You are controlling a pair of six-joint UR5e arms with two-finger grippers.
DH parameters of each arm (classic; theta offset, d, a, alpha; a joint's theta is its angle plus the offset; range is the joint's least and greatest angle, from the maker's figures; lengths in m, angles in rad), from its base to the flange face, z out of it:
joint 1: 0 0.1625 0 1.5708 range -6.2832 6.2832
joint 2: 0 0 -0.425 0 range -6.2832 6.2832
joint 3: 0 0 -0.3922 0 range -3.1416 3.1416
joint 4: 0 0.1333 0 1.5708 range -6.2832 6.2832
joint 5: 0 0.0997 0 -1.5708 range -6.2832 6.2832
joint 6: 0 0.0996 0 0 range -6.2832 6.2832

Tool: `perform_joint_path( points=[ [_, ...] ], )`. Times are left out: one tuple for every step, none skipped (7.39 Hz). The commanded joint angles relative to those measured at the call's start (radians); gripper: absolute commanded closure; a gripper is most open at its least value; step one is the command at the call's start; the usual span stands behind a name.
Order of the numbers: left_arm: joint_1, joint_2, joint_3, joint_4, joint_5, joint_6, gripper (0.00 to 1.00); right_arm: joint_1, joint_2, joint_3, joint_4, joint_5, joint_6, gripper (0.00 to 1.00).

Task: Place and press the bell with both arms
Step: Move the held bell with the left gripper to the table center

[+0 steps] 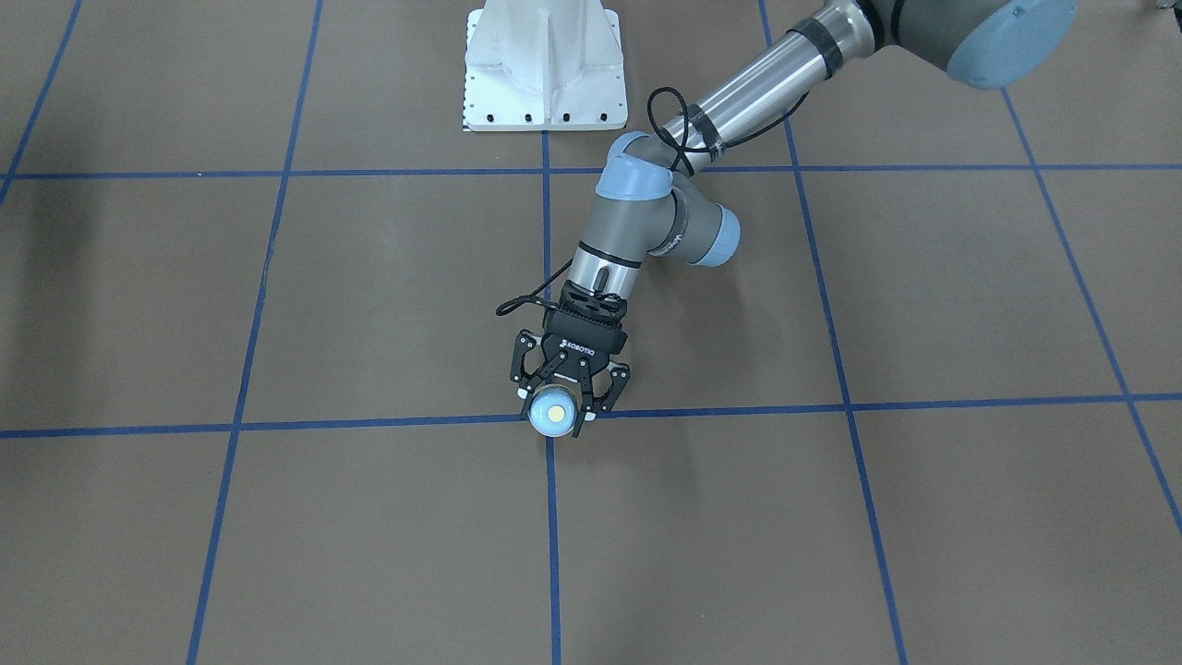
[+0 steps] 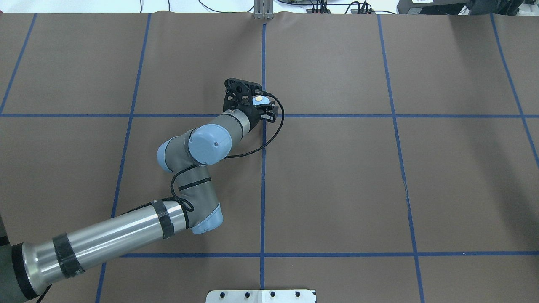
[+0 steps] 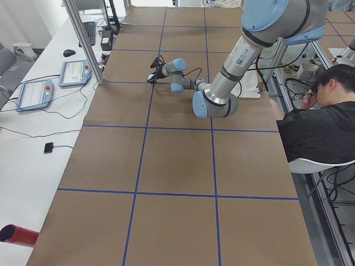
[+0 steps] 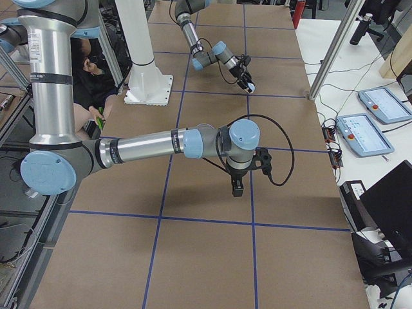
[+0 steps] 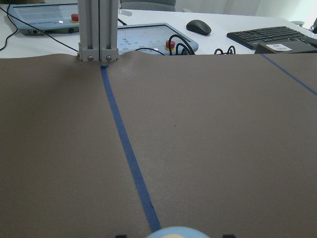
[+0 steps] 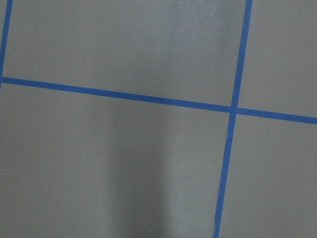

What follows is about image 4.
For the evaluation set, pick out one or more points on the black laptop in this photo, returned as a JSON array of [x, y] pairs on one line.
[[388, 202]]

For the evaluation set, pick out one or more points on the white pedestal column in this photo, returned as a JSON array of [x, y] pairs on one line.
[[147, 85]]

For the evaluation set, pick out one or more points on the far blue teach pendant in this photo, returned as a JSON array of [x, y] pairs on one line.
[[384, 105]]

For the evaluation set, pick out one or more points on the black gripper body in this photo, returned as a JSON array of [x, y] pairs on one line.
[[238, 71], [235, 172]]

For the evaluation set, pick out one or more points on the near blue teach pendant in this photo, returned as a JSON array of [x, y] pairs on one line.
[[362, 135]]

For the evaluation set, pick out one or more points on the aluminium frame post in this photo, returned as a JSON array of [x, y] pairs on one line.
[[335, 46]]

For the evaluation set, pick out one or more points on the black cylinder bottle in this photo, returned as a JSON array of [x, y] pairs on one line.
[[364, 22]]

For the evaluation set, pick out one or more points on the green handled tool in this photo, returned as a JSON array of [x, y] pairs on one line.
[[99, 120]]

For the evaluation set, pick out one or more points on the wooden board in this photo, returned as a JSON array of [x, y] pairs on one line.
[[399, 58]]

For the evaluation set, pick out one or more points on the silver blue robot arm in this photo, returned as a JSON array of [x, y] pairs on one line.
[[58, 159], [199, 42]]

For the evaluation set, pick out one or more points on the blue teach pendant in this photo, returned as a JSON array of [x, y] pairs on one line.
[[384, 105], [362, 135]]

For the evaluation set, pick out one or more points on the black box with label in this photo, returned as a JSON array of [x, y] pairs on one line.
[[354, 209]]

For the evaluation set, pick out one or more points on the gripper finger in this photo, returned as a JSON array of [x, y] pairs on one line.
[[240, 187], [242, 84], [234, 183], [249, 81]]

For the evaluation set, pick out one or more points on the red cylinder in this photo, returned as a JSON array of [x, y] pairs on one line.
[[299, 9]]

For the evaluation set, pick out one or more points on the seated person in black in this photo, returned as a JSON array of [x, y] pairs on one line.
[[93, 85]]

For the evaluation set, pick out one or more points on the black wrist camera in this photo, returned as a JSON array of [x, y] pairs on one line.
[[244, 60], [262, 161]]

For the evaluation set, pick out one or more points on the blue call bell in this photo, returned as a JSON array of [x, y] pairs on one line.
[[250, 88]]

